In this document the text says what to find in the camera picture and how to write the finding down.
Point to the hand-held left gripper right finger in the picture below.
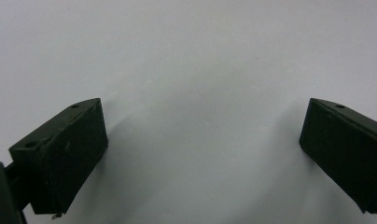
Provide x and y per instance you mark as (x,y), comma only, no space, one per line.
(345,149)

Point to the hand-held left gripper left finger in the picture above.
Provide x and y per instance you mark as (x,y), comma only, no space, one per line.
(60,155)

